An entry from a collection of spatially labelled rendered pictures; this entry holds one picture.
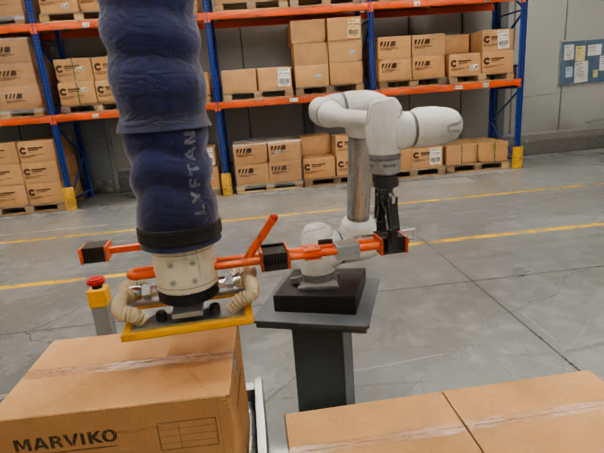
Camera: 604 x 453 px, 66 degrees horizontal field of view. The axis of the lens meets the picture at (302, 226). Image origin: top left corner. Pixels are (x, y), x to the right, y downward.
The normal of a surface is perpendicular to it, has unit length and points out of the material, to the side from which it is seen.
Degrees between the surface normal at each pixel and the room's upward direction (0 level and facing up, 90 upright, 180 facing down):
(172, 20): 71
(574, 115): 90
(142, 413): 90
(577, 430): 0
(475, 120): 90
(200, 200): 75
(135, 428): 90
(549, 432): 0
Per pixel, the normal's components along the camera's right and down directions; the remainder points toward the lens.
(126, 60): -0.29, 0.03
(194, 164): 0.76, -0.24
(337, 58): 0.11, 0.33
